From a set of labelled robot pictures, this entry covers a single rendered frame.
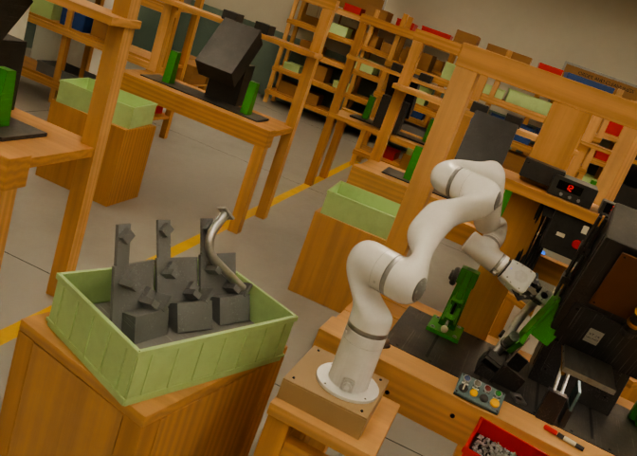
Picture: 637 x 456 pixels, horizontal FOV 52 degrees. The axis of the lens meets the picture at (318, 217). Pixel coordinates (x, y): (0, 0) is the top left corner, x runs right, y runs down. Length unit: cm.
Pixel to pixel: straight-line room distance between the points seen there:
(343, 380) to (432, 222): 51
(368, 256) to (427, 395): 62
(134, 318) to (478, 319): 141
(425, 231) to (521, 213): 85
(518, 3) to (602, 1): 134
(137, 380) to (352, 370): 58
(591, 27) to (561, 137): 976
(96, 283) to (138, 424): 48
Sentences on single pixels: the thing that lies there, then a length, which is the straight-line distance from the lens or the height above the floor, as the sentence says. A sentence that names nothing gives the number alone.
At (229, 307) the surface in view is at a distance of 217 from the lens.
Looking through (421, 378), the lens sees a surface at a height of 90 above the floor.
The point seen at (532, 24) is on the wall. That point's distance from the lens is 1226.
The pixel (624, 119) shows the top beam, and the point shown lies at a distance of 259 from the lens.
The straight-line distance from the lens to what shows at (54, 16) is 789.
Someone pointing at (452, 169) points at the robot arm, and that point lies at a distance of 200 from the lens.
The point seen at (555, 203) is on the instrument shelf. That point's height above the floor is 152.
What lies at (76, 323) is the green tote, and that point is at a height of 87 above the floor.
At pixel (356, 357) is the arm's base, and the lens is 185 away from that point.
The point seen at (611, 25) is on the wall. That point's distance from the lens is 1234.
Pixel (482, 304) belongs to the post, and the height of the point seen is 102.
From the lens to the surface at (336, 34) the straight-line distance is 1196.
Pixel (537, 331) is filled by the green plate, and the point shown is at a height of 113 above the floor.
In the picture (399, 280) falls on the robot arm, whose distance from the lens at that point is 173.
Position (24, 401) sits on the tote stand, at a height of 56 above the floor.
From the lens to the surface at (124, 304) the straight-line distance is 196.
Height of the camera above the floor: 187
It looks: 17 degrees down
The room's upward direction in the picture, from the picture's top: 20 degrees clockwise
